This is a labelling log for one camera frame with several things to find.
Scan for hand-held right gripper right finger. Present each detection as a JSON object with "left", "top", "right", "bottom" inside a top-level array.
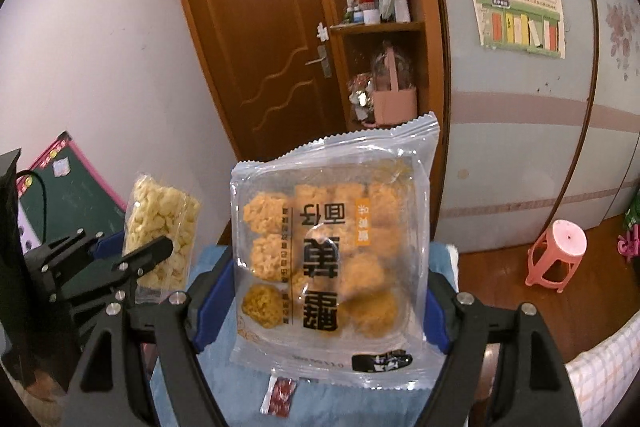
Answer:
[{"left": 420, "top": 269, "right": 586, "bottom": 427}]

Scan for metal door handle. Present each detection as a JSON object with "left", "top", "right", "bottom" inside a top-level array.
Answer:
[{"left": 305, "top": 44, "right": 333, "bottom": 78}]

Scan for green chalkboard with pink frame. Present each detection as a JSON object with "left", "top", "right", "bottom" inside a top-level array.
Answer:
[{"left": 15, "top": 132, "right": 128, "bottom": 258}]

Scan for light blue wardrobe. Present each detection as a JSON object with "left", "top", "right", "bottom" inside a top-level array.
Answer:
[{"left": 420, "top": 0, "right": 640, "bottom": 258}]

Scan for pink gift basket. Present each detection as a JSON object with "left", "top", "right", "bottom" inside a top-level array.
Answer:
[{"left": 371, "top": 44, "right": 418, "bottom": 128}]

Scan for orange ball snack packet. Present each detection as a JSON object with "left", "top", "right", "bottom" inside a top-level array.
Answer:
[{"left": 229, "top": 111, "right": 441, "bottom": 390}]

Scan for brown wooden door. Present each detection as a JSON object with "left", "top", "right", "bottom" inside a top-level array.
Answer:
[{"left": 169, "top": 0, "right": 346, "bottom": 162}]

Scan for small red sachet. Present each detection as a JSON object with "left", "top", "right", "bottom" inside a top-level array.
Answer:
[{"left": 259, "top": 374, "right": 297, "bottom": 417}]

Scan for wooden corner shelf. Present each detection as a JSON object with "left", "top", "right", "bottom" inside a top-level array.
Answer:
[{"left": 305, "top": 0, "right": 451, "bottom": 188}]

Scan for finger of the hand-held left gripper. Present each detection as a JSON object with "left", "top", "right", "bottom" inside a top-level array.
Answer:
[
  {"left": 50, "top": 237, "right": 174, "bottom": 308},
  {"left": 25, "top": 231, "right": 126, "bottom": 303}
]

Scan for green and pink toy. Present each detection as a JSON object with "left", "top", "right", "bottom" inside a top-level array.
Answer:
[{"left": 617, "top": 192, "right": 640, "bottom": 263}]

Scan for pink plastic stool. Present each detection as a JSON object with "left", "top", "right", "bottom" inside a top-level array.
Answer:
[{"left": 525, "top": 219, "right": 587, "bottom": 294}]

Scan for group of bottles on shelf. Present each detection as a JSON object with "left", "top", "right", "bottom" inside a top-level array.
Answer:
[{"left": 341, "top": 0, "right": 412, "bottom": 26}]

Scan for yellow puff snack packet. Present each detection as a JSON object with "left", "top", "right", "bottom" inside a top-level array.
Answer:
[{"left": 121, "top": 174, "right": 202, "bottom": 305}]

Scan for wall poster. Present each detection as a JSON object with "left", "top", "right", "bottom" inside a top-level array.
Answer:
[{"left": 462, "top": 0, "right": 567, "bottom": 60}]

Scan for foil wrapped flowers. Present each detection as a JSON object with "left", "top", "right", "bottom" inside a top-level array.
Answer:
[{"left": 347, "top": 74, "right": 376, "bottom": 122}]

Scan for checkered bed sheet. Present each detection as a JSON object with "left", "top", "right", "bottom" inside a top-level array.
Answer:
[{"left": 565, "top": 307, "right": 640, "bottom": 427}]

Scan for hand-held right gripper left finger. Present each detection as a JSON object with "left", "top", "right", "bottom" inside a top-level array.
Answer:
[{"left": 55, "top": 257, "right": 236, "bottom": 427}]

